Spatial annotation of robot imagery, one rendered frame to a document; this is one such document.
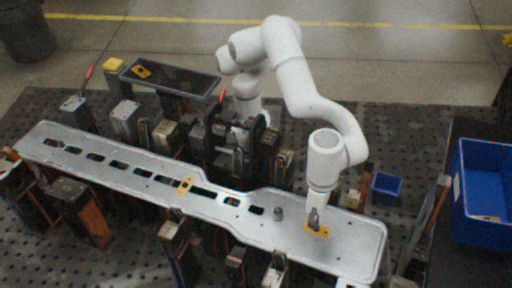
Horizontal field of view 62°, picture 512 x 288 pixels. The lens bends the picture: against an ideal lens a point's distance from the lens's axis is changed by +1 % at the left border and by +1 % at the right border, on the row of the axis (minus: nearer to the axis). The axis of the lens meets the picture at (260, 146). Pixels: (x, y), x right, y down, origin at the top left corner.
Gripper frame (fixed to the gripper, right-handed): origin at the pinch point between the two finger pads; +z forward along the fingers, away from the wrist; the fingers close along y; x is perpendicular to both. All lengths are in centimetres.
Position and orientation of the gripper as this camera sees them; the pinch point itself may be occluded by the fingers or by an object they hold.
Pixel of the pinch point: (317, 213)
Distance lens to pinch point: 127.4
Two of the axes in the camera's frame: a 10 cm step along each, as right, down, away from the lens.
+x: 9.2, 2.6, -2.9
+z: 0.3, 6.8, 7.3
